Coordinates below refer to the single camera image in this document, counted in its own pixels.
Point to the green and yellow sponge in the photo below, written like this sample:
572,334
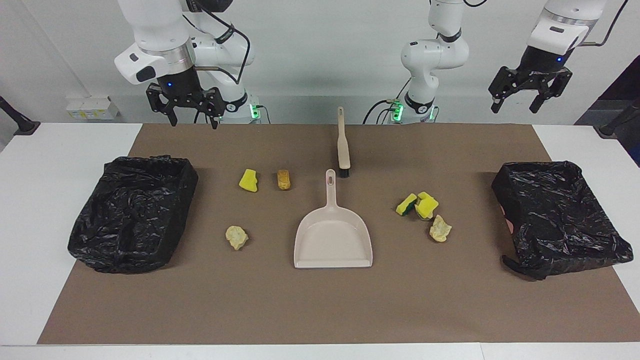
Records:
406,204

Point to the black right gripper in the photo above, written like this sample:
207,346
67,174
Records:
177,82

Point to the beige hand brush black bristles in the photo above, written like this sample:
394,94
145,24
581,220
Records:
343,150

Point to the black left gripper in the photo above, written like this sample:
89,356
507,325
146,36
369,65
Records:
540,62

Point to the brown paper table mat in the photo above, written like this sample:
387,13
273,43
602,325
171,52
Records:
320,310

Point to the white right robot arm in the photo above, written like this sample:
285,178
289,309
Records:
150,20

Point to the beige plastic dustpan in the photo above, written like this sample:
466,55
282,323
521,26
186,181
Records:
332,240

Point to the brown ridged foam roll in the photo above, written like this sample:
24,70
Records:
283,180

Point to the bin lined with black bag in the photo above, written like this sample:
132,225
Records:
130,220
560,215

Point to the yellow sponge with green edge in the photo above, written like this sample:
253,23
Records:
427,205

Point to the black stand leg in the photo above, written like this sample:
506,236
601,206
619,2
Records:
612,127
20,124

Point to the plain yellow sponge piece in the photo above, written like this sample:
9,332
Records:
248,181

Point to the pale yellow paper ball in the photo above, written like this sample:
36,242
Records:
440,229
236,237

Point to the white cardboard box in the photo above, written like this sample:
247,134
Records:
92,109

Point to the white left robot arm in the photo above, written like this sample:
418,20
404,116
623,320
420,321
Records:
430,55

